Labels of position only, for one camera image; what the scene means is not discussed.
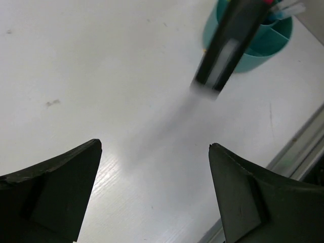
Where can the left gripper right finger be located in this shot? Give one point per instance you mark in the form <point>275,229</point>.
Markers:
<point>258,205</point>

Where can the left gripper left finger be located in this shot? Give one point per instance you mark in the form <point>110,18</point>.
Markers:
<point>47,202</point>

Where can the pink black highlighter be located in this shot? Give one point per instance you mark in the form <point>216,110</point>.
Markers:
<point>238,26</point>

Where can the teal round divided organizer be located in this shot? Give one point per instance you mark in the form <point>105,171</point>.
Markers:
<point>269,40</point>

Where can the aluminium front rail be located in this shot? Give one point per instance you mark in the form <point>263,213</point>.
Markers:
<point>301,160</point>

